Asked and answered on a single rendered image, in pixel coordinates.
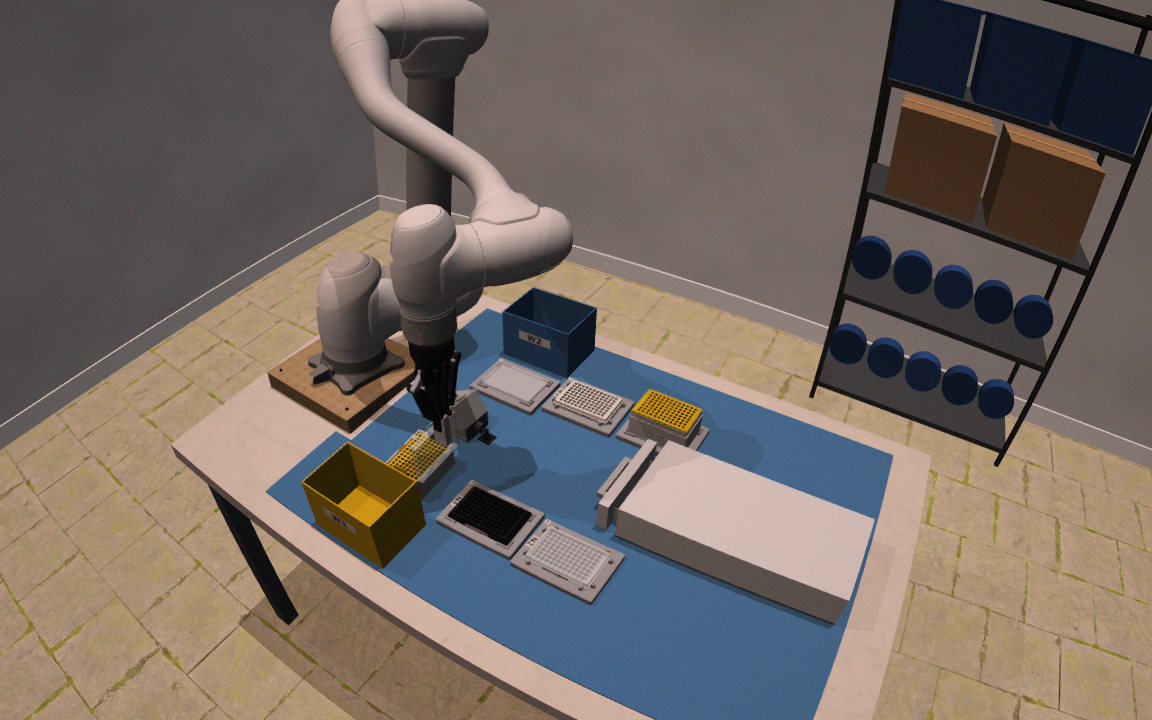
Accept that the blue bench mat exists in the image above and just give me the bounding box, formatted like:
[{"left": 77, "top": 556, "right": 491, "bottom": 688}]
[{"left": 265, "top": 308, "right": 894, "bottom": 720}]

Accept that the black assay plate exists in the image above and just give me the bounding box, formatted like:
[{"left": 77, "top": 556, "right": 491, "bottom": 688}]
[{"left": 448, "top": 486, "right": 532, "bottom": 546}]

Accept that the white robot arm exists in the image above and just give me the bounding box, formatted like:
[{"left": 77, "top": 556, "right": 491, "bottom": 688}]
[{"left": 308, "top": 0, "right": 573, "bottom": 396}]

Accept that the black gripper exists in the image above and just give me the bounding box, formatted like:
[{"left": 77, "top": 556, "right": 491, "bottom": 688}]
[{"left": 406, "top": 336, "right": 461, "bottom": 447}]

